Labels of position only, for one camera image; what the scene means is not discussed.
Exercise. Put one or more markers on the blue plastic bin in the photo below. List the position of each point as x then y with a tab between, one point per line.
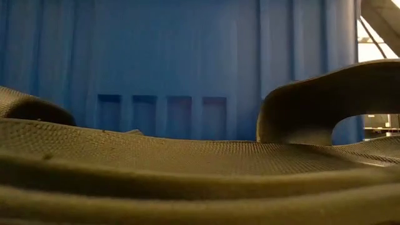
187	47

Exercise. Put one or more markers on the background shelving unit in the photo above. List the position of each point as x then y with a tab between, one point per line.
379	126

